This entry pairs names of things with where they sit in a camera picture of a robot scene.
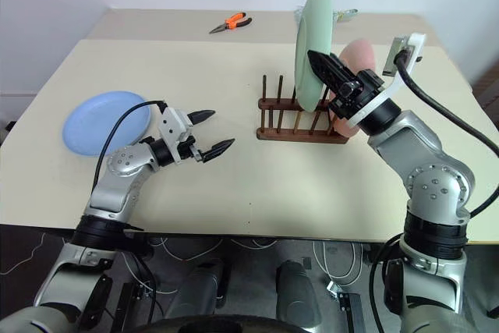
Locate wooden dish rack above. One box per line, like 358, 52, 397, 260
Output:
256, 73, 350, 145

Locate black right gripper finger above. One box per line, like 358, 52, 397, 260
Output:
307, 50, 358, 94

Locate dark grey rounded shape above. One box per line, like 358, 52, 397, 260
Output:
166, 259, 232, 323
275, 260, 320, 327

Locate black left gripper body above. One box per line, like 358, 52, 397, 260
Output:
175, 134, 205, 163

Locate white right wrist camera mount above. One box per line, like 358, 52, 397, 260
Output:
348, 32, 429, 130

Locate white floor cable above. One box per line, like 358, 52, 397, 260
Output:
310, 239, 370, 284
150, 236, 276, 296

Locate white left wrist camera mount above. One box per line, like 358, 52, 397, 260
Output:
158, 105, 195, 163

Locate pink plate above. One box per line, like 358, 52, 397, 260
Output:
330, 37, 379, 140

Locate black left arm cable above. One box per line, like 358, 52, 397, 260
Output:
94, 99, 167, 200

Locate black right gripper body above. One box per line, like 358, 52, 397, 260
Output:
328, 69, 386, 119

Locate metal tool with yellow part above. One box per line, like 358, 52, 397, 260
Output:
332, 8, 359, 25

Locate green plate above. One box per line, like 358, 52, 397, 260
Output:
293, 0, 336, 113

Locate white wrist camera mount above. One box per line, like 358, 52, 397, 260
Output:
158, 105, 195, 163
348, 32, 429, 130

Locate black box under table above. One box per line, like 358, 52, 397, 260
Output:
335, 290, 370, 333

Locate orange handled pliers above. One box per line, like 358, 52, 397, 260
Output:
208, 12, 253, 35

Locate blue plate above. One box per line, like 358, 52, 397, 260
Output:
62, 90, 153, 158

